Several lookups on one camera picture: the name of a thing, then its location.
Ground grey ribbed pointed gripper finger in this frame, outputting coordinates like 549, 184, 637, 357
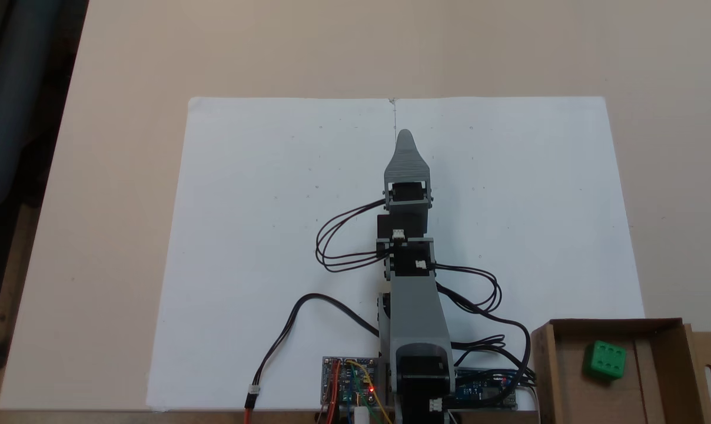
383, 129, 433, 185

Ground green die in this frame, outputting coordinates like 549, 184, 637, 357
583, 340, 629, 381

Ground white paper sheet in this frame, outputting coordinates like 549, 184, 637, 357
145, 96, 646, 412

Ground blue circuit board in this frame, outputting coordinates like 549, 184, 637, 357
453, 367, 519, 410

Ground brown cardboard box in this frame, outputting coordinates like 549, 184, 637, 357
530, 317, 711, 424

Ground black looped gripper cable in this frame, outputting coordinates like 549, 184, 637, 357
315, 198, 391, 273

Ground black looped arm cables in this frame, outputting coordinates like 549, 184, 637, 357
433, 263, 537, 390

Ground long black cable, white connector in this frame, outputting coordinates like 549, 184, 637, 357
244, 293, 382, 424

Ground yellow wire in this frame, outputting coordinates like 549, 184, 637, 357
346, 360, 393, 424

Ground grey circuit board with wires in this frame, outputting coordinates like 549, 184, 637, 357
321, 356, 387, 408

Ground orange red wire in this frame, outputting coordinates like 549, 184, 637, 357
325, 364, 340, 424

